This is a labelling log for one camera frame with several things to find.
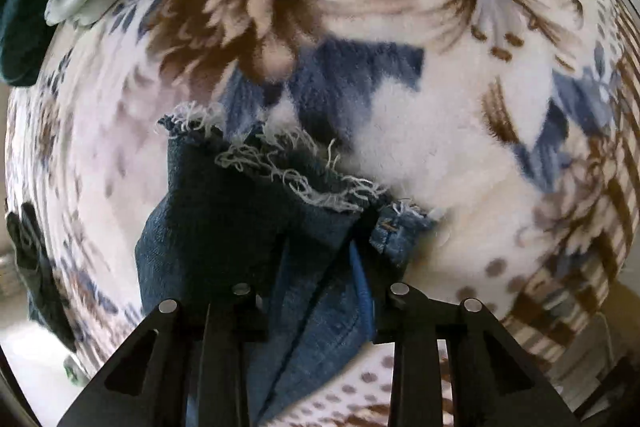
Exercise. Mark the dark blue denim pants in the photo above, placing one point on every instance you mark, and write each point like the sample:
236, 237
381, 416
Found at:
225, 217

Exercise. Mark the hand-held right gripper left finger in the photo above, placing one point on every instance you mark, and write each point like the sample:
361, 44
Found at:
220, 337

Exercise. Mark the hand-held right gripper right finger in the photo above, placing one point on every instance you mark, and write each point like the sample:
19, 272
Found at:
364, 292

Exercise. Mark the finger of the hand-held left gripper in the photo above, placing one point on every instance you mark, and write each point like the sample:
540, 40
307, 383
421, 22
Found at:
30, 247

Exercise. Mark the dark teal quilt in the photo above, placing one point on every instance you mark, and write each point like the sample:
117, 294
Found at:
25, 22

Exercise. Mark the floral fleece blanket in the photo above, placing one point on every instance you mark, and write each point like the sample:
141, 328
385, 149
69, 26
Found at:
450, 132

